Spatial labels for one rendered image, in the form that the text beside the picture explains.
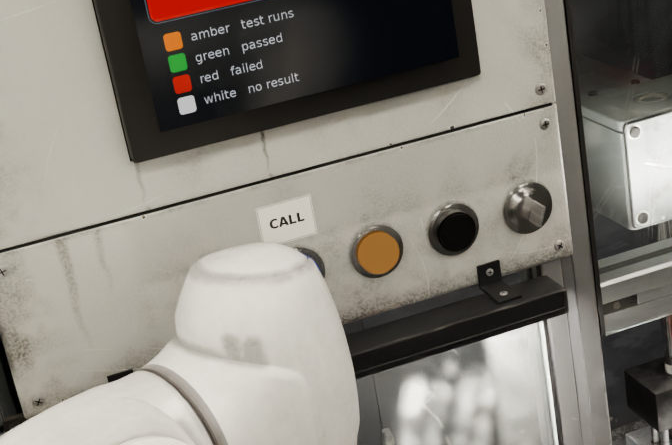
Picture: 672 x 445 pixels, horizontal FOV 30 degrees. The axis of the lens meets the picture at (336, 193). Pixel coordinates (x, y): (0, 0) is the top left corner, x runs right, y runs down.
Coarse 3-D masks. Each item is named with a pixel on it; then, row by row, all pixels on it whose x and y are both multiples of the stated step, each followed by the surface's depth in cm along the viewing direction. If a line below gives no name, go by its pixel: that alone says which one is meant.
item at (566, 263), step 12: (564, 264) 97; (564, 276) 97; (576, 300) 98; (576, 312) 98; (576, 324) 98; (576, 336) 99; (576, 348) 99; (576, 360) 99; (576, 372) 100; (576, 384) 100; (588, 408) 101; (588, 420) 101; (588, 432) 102; (588, 444) 102
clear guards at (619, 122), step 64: (576, 0) 91; (640, 0) 92; (576, 64) 92; (640, 64) 94; (640, 128) 95; (640, 192) 97; (640, 256) 98; (384, 320) 93; (640, 320) 100; (384, 384) 94; (448, 384) 96; (512, 384) 98
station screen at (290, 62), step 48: (144, 0) 78; (240, 0) 80; (288, 0) 81; (336, 0) 82; (384, 0) 83; (432, 0) 84; (144, 48) 78; (192, 48) 79; (240, 48) 80; (288, 48) 81; (336, 48) 82; (384, 48) 84; (432, 48) 85; (192, 96) 80; (240, 96) 81; (288, 96) 82
